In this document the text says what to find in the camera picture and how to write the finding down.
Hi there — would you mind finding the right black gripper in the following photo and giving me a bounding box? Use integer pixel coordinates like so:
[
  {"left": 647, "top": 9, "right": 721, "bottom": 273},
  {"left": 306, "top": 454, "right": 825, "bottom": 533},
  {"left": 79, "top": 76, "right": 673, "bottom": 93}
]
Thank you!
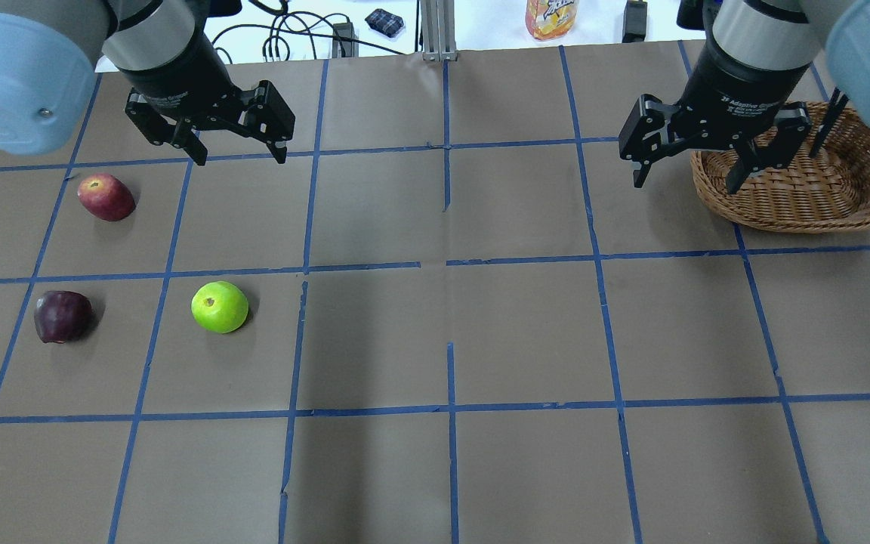
[{"left": 619, "top": 38, "right": 812, "bottom": 195}]

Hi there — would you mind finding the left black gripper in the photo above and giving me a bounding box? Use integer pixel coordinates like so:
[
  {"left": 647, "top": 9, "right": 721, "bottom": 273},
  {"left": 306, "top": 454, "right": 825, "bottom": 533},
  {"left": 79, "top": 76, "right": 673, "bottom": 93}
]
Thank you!
[{"left": 121, "top": 34, "right": 296, "bottom": 166}]

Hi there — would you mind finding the green apple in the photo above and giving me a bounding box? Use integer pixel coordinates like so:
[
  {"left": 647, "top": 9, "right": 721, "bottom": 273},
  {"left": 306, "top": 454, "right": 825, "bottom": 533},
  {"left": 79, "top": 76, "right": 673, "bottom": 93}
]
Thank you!
[{"left": 190, "top": 281, "right": 251, "bottom": 334}]

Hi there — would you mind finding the dark red apple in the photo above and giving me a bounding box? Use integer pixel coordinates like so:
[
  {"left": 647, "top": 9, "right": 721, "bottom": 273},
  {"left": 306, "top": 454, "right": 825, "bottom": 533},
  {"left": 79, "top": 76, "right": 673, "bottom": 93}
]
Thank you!
[{"left": 33, "top": 290, "right": 94, "bottom": 344}]

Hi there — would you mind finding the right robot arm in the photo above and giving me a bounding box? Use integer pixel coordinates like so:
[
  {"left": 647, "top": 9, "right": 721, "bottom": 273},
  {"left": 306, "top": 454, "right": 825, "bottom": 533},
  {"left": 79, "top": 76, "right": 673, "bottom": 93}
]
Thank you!
[{"left": 619, "top": 1, "right": 870, "bottom": 195}]

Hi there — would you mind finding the wicker basket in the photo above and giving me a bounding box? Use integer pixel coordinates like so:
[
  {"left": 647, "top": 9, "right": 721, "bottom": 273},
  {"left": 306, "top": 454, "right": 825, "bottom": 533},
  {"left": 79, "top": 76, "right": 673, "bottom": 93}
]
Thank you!
[{"left": 690, "top": 106, "right": 870, "bottom": 233}]

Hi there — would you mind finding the black power adapter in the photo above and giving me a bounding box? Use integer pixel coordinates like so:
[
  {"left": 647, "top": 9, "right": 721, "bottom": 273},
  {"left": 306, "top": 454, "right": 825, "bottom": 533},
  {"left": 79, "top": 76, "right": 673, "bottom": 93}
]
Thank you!
[{"left": 621, "top": 0, "right": 648, "bottom": 42}]

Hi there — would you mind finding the dark blue pouch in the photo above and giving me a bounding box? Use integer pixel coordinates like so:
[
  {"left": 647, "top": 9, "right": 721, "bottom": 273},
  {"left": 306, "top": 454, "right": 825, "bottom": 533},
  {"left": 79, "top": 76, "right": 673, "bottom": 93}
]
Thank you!
[{"left": 365, "top": 9, "right": 406, "bottom": 39}]

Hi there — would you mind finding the orange juice bottle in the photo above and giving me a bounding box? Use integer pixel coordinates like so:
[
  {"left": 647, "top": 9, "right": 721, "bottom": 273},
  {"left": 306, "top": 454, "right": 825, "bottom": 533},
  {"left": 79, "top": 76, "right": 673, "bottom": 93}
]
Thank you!
[{"left": 524, "top": 0, "right": 578, "bottom": 41}]

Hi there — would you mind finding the brown paper table mat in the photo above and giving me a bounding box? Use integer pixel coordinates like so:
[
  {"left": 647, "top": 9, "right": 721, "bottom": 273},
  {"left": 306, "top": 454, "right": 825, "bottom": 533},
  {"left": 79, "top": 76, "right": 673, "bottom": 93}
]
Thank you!
[{"left": 0, "top": 42, "right": 870, "bottom": 543}]

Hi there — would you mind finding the aluminium frame post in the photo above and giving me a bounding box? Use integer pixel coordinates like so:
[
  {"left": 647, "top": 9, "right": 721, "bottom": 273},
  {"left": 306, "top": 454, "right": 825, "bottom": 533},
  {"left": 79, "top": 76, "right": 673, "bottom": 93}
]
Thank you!
[{"left": 417, "top": 0, "right": 458, "bottom": 62}]

